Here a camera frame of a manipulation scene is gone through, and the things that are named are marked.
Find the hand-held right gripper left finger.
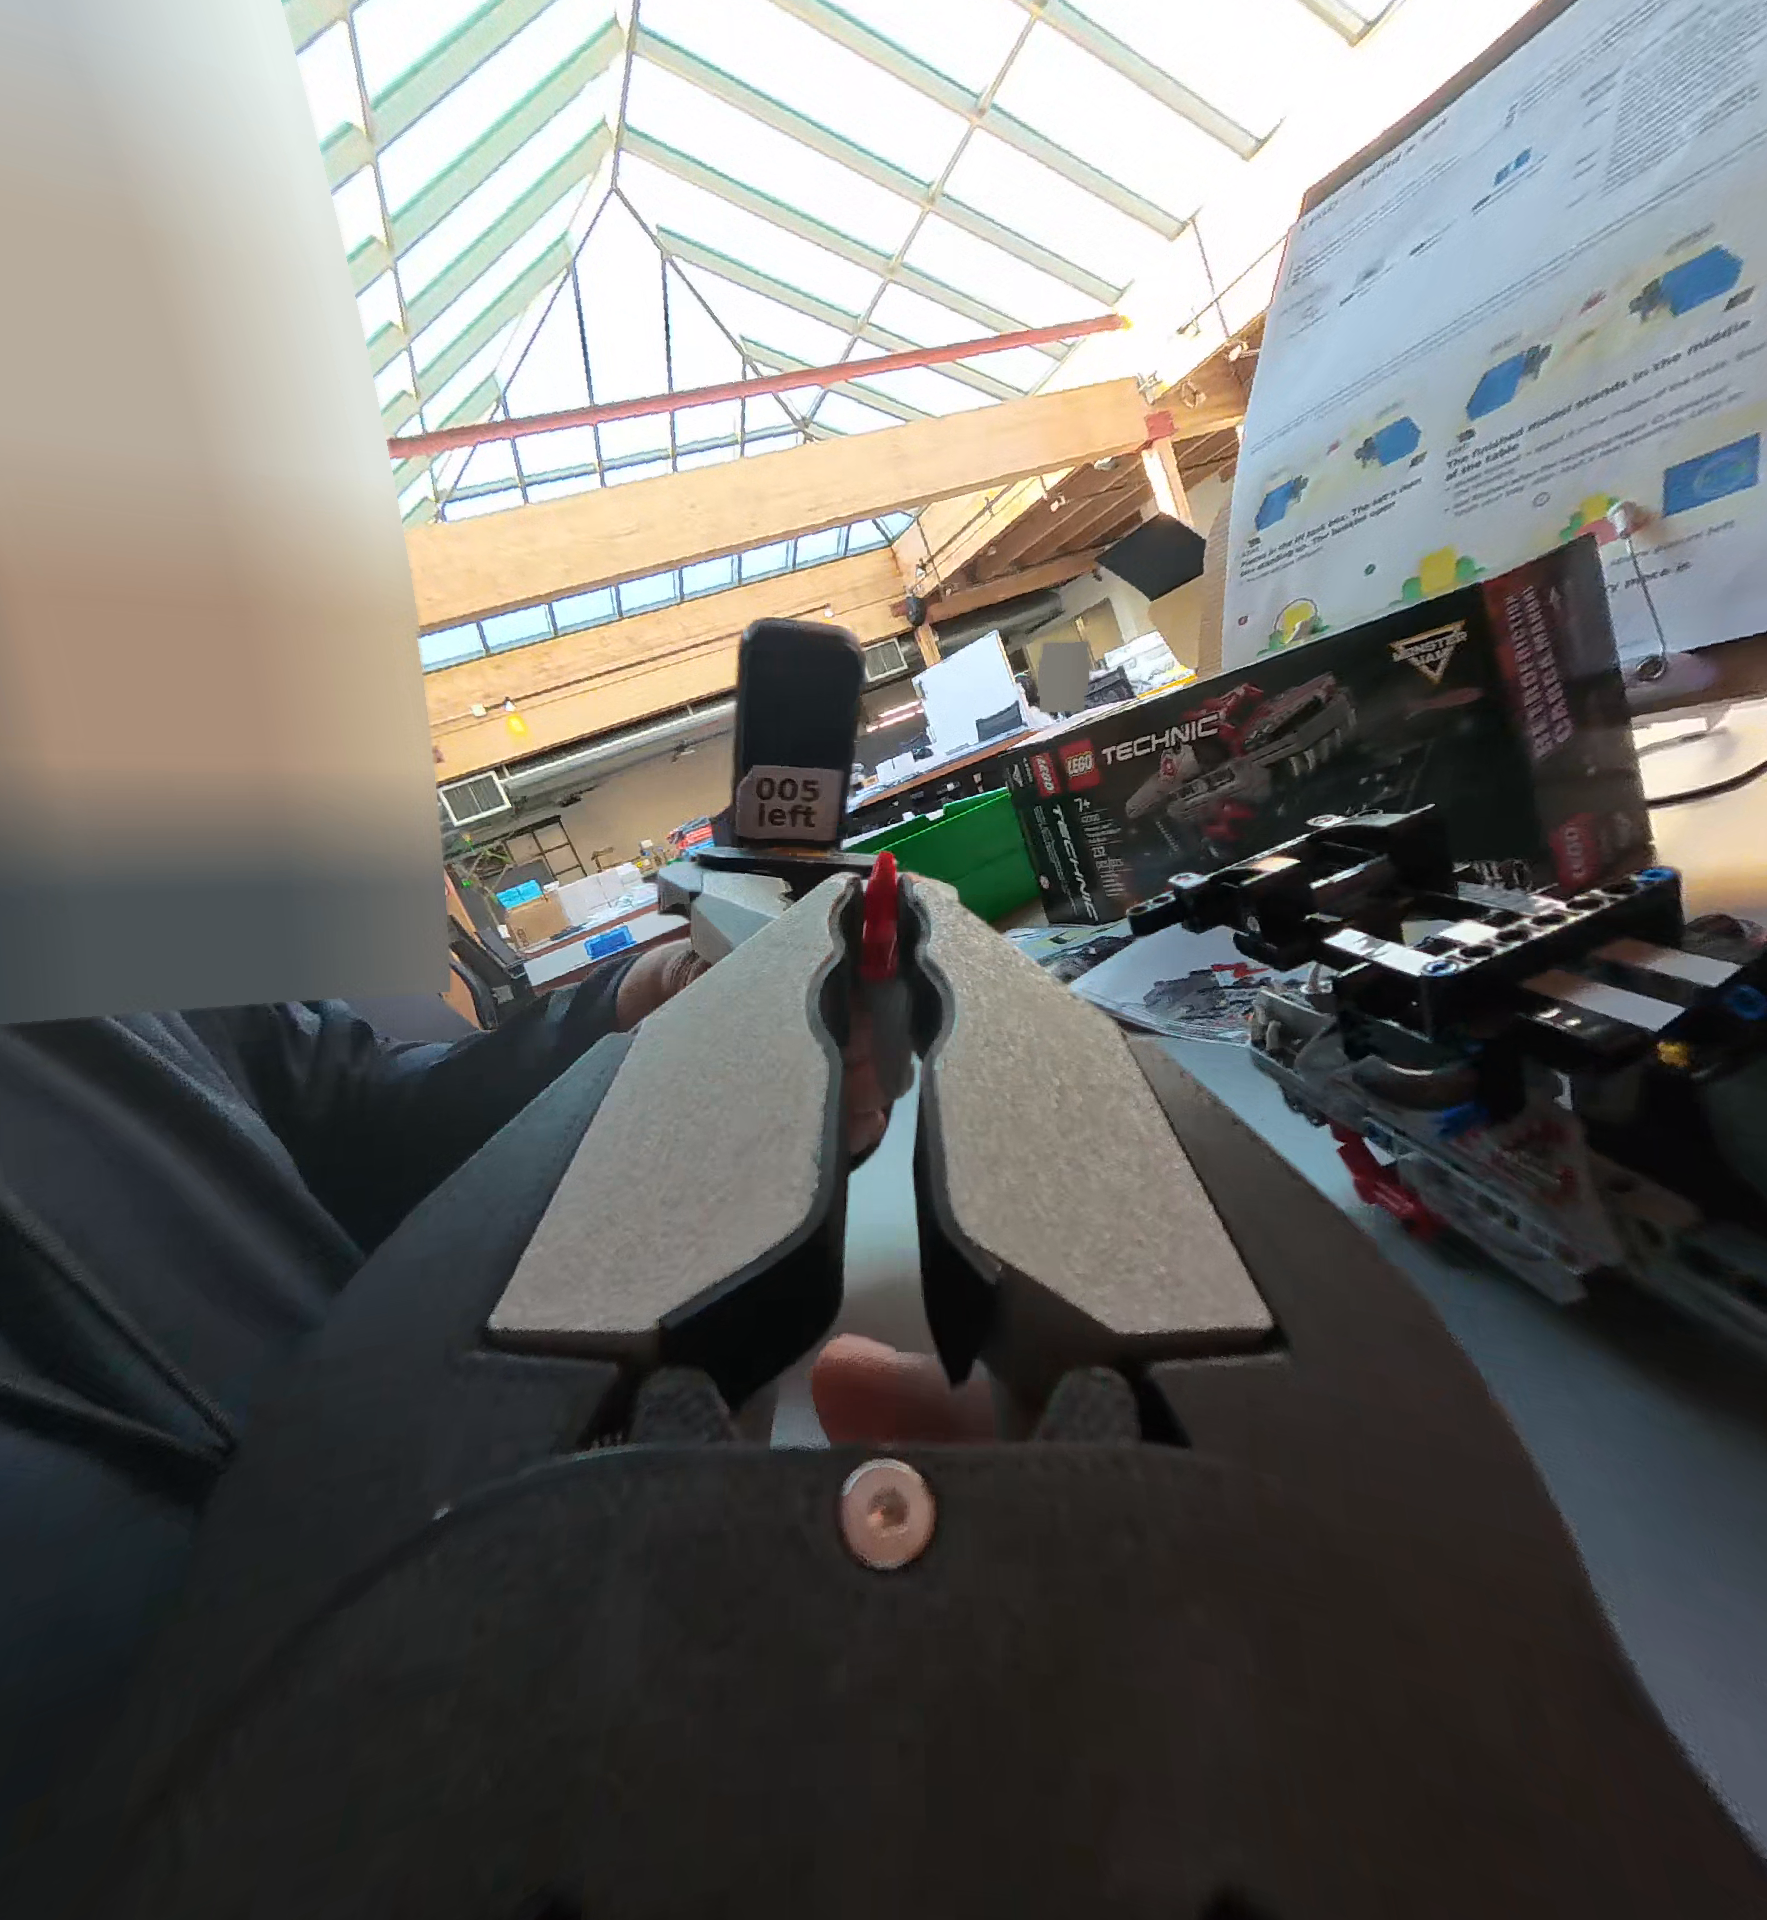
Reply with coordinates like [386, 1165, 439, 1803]
[485, 867, 857, 1409]

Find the person's dark navy clothing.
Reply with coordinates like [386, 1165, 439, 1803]
[0, 1007, 600, 1920]

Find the red ceiling pipe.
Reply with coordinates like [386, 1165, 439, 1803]
[388, 312, 1134, 460]

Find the lego instruction booklet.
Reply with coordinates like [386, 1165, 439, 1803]
[1003, 919, 1274, 1045]

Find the green plastic bin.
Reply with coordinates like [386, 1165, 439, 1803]
[845, 789, 1045, 924]

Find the wooden ceiling beam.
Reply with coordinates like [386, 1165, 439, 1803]
[402, 375, 1245, 631]
[421, 548, 922, 783]

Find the black hanging box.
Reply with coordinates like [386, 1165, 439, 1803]
[1094, 509, 1209, 605]

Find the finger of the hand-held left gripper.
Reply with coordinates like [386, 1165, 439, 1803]
[683, 869, 802, 966]

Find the person's right hand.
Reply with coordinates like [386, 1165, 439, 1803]
[813, 1336, 1001, 1450]

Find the black lego set box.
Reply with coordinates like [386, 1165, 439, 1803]
[1003, 532, 1652, 926]

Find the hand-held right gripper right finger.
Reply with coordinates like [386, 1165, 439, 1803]
[896, 873, 1278, 1389]

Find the grey dinosaur lego model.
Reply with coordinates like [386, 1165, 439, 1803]
[1124, 810, 1767, 1359]

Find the white board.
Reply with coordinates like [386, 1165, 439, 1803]
[912, 630, 1023, 748]

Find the person's left hand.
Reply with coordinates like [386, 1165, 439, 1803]
[617, 937, 917, 1169]

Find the person's left forearm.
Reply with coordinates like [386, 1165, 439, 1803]
[269, 959, 645, 1255]

